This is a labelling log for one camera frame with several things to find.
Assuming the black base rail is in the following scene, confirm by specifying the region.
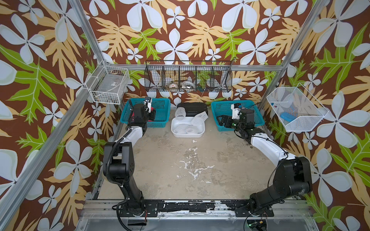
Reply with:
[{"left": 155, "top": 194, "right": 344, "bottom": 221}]
[{"left": 117, "top": 199, "right": 275, "bottom": 218}]

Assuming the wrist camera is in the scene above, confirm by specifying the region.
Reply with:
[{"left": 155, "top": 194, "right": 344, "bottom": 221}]
[
  {"left": 143, "top": 97, "right": 152, "bottom": 113},
  {"left": 231, "top": 103, "right": 242, "bottom": 119}
]

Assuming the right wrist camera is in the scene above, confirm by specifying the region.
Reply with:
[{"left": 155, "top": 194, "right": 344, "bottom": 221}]
[{"left": 231, "top": 103, "right": 242, "bottom": 119}]

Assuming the white wire basket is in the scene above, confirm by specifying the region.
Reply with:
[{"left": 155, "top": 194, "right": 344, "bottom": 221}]
[
  {"left": 267, "top": 84, "right": 329, "bottom": 132},
  {"left": 86, "top": 61, "right": 130, "bottom": 105}
]

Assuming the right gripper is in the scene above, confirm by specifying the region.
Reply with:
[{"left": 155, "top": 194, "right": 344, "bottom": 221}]
[{"left": 216, "top": 115, "right": 245, "bottom": 134}]

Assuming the teal plastic basket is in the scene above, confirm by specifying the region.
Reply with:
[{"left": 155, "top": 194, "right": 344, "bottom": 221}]
[
  {"left": 120, "top": 98, "right": 171, "bottom": 128},
  {"left": 211, "top": 100, "right": 265, "bottom": 132}
]

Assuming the white rectangular tub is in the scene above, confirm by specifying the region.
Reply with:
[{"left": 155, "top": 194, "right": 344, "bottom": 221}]
[{"left": 171, "top": 117, "right": 205, "bottom": 138}]

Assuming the tape roll in wire basket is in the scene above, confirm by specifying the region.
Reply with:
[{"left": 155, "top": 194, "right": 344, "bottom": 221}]
[{"left": 168, "top": 82, "right": 178, "bottom": 89}]

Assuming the white item in wire basket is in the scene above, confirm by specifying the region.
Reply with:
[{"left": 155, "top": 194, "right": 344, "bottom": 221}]
[{"left": 182, "top": 80, "right": 196, "bottom": 90}]

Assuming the left teal plastic basket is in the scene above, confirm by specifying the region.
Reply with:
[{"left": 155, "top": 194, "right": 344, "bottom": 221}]
[{"left": 120, "top": 98, "right": 171, "bottom": 128}]

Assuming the blue object in basket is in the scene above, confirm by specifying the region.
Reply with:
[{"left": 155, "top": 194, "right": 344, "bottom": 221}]
[{"left": 280, "top": 112, "right": 296, "bottom": 123}]

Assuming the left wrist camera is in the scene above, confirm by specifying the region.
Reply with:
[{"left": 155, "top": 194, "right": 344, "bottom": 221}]
[{"left": 143, "top": 97, "right": 152, "bottom": 113}]

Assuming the black wire wall basket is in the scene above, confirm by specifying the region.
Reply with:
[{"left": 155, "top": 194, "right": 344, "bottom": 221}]
[{"left": 143, "top": 60, "right": 233, "bottom": 92}]

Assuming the removed white foam net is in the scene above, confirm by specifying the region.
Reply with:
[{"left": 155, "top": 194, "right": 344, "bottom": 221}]
[{"left": 174, "top": 124, "right": 189, "bottom": 134}]

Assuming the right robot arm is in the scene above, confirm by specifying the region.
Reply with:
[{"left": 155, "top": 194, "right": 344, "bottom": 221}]
[{"left": 216, "top": 104, "right": 313, "bottom": 215}]

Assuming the white wire basket right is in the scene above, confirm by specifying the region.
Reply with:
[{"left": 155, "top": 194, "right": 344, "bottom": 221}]
[{"left": 267, "top": 84, "right": 329, "bottom": 132}]

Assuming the right teal plastic basket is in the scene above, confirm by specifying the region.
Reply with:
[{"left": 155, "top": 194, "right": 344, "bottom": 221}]
[{"left": 211, "top": 100, "right": 265, "bottom": 132}]

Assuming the white wire basket left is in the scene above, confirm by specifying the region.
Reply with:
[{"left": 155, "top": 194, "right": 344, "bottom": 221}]
[{"left": 86, "top": 61, "right": 130, "bottom": 105}]

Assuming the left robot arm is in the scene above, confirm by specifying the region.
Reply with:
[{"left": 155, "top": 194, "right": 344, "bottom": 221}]
[{"left": 103, "top": 97, "right": 156, "bottom": 216}]

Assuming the black plastic case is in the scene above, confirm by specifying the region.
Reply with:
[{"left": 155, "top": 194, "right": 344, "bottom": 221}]
[{"left": 177, "top": 102, "right": 208, "bottom": 117}]

